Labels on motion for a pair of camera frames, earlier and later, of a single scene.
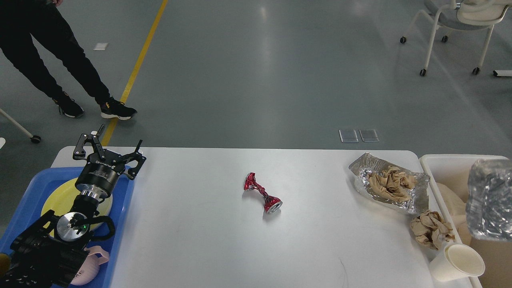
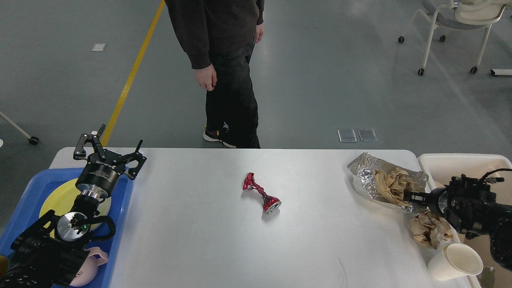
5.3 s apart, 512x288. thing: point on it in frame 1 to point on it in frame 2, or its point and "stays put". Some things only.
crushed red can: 271,203 stays put
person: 21,20 to 218,37
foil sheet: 489,207 to 487,279
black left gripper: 101,170 stays put
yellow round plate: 62,199 stays put
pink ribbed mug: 89,269 stays put
